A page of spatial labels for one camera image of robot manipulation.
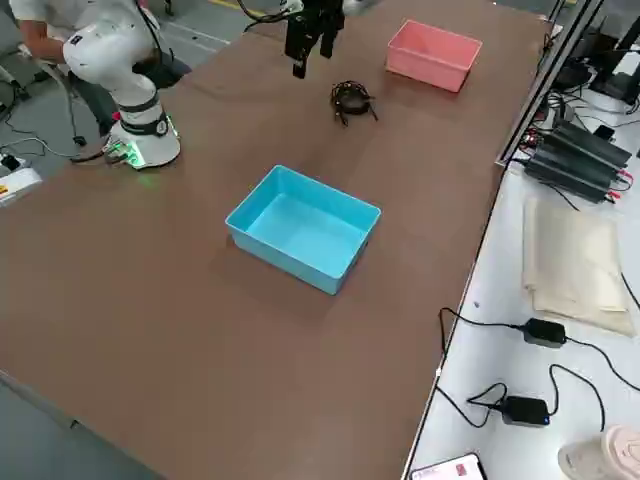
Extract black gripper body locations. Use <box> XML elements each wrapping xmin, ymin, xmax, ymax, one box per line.
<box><xmin>287</xmin><ymin>0</ymin><xmax>346</xmax><ymax>25</ymax></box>

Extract black braided USB cable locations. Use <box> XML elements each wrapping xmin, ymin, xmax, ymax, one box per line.
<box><xmin>329</xmin><ymin>79</ymin><xmax>376</xmax><ymax>124</ymax></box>
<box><xmin>330</xmin><ymin>87</ymin><xmax>380</xmax><ymax>130</ymax></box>

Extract pink plastic box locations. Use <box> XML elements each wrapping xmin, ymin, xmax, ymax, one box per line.
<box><xmin>384</xmin><ymin>18</ymin><xmax>484</xmax><ymax>94</ymax></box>

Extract blue plastic box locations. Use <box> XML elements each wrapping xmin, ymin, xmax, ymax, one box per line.
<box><xmin>224</xmin><ymin>164</ymin><xmax>384</xmax><ymax>297</ymax></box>

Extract white box with warning label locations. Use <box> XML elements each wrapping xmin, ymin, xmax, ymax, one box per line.
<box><xmin>0</xmin><ymin>167</ymin><xmax>42</xmax><ymax>209</ymax></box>

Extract person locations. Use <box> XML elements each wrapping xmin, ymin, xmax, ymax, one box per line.
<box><xmin>9</xmin><ymin>0</ymin><xmax>194</xmax><ymax>139</ymax></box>

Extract black finned power supply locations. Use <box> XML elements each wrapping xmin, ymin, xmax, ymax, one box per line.
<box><xmin>539</xmin><ymin>118</ymin><xmax>634</xmax><ymax>171</ymax></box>
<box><xmin>523</xmin><ymin>142</ymin><xmax>624</xmax><ymax>205</ymax></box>

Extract black monitor stand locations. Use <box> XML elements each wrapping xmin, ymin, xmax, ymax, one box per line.
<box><xmin>589</xmin><ymin>0</ymin><xmax>640</xmax><ymax>106</ymax></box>

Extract folded beige cloth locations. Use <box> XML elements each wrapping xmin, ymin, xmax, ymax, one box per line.
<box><xmin>521</xmin><ymin>196</ymin><xmax>637</xmax><ymax>337</ymax></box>

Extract black power adapter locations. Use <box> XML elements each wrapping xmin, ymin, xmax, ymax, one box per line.
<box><xmin>500</xmin><ymin>395</ymin><xmax>550</xmax><ymax>428</ymax></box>
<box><xmin>523</xmin><ymin>317</ymin><xmax>568</xmax><ymax>348</ymax></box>

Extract smartphone with lit screen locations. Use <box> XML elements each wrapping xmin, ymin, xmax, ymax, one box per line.
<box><xmin>408</xmin><ymin>452</ymin><xmax>487</xmax><ymax>480</ymax></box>

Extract beige rounded object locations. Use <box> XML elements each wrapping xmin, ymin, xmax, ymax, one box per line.
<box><xmin>557</xmin><ymin>424</ymin><xmax>640</xmax><ymax>480</ymax></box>

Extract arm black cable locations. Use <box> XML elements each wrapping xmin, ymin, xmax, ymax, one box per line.
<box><xmin>132</xmin><ymin>0</ymin><xmax>294</xmax><ymax>94</ymax></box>

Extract aluminium frame post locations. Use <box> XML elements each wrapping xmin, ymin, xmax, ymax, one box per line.
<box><xmin>496</xmin><ymin>0</ymin><xmax>607</xmax><ymax>166</ymax></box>

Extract tangled black desk cables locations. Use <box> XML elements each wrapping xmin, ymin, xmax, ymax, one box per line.
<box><xmin>535</xmin><ymin>54</ymin><xmax>599</xmax><ymax>127</ymax></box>

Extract black adapter cable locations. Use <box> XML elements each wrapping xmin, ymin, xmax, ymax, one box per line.
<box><xmin>438</xmin><ymin>307</ymin><xmax>640</xmax><ymax>391</ymax></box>
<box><xmin>437</xmin><ymin>363</ymin><xmax>609</xmax><ymax>434</ymax></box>

